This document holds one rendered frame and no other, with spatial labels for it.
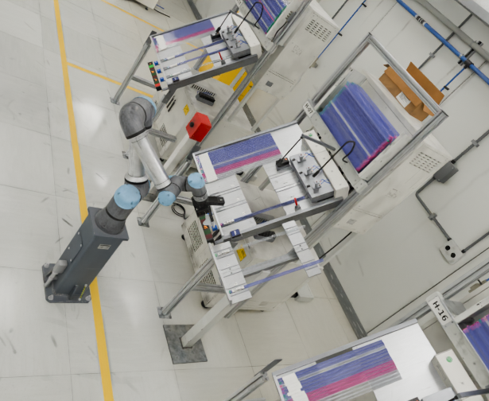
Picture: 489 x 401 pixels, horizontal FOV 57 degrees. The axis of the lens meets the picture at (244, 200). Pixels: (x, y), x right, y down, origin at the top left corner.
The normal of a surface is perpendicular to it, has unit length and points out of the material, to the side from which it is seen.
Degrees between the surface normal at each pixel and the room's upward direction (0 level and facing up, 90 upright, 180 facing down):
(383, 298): 90
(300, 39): 90
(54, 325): 0
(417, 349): 44
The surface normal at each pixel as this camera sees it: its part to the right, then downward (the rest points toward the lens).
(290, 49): 0.31, 0.74
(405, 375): -0.11, -0.60
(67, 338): 0.58, -0.65
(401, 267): -0.75, -0.20
